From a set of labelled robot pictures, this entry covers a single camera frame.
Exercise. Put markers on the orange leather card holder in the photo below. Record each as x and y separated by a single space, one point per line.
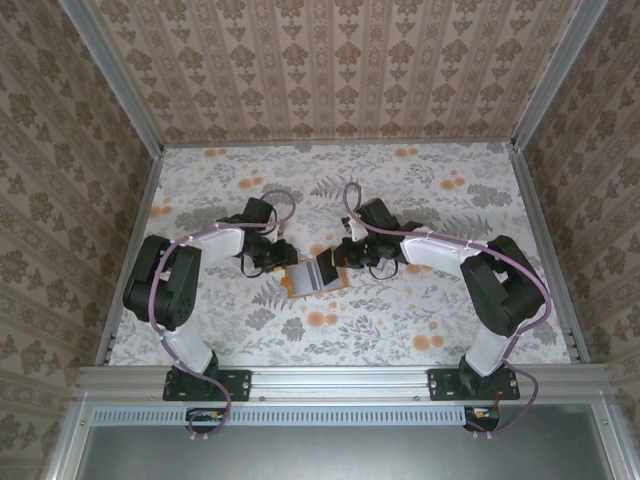
300 280

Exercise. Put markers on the black connector box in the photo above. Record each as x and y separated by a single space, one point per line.
205 416
482 415

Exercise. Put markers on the grey metal sheet panel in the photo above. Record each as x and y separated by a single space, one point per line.
340 455

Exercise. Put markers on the aluminium frame post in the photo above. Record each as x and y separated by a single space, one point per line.
114 75
555 75

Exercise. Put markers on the thin aluminium wall rail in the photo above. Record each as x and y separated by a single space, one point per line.
340 143

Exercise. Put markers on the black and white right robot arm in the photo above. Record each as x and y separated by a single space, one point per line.
500 295

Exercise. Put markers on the aluminium side rail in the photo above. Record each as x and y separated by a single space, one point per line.
146 200
531 200

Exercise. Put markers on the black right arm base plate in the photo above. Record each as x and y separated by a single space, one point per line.
440 385

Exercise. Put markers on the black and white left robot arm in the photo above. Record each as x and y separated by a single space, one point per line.
160 285

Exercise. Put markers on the long aluminium table rail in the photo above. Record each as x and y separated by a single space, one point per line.
340 382

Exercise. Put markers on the floral patterned table cover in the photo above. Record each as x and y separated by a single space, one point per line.
375 340

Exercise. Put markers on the black credit card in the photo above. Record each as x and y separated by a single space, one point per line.
325 270

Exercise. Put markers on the aluminium frame bar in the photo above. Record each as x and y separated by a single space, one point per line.
70 440
607 440

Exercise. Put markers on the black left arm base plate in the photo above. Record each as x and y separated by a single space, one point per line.
240 385

